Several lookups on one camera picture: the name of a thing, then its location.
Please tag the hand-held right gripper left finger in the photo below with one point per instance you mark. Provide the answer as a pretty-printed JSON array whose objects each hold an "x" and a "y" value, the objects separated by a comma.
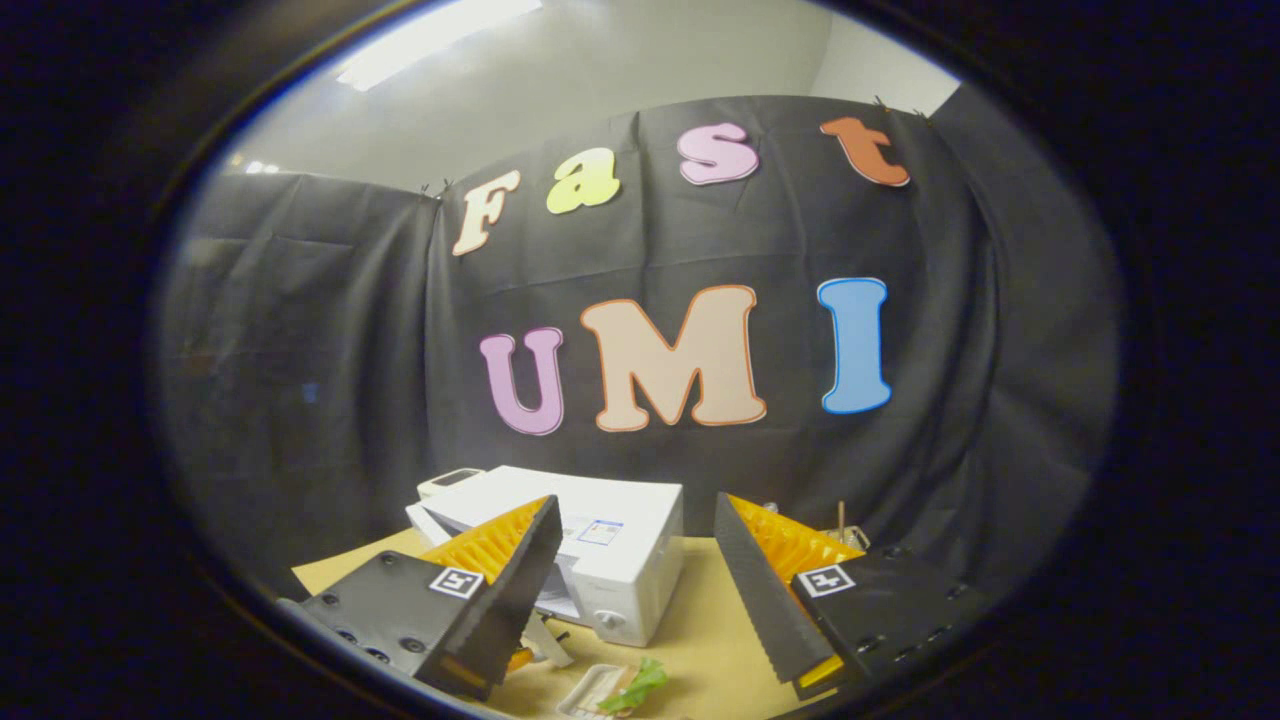
[{"x": 520, "y": 590}]

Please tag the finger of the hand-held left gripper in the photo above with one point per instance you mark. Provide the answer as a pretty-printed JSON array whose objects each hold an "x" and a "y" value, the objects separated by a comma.
[{"x": 520, "y": 659}]

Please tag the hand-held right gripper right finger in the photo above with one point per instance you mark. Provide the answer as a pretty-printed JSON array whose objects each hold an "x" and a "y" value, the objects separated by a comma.
[{"x": 755, "y": 600}]

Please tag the white food tray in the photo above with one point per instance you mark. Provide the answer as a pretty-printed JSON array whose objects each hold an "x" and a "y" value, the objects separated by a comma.
[{"x": 585, "y": 690}]

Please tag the white microwave oven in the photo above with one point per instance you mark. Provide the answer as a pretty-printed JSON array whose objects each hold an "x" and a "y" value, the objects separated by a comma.
[{"x": 625, "y": 570}]

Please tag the green lettuce leaf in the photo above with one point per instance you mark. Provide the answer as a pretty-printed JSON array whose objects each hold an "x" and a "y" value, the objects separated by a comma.
[{"x": 640, "y": 685}]

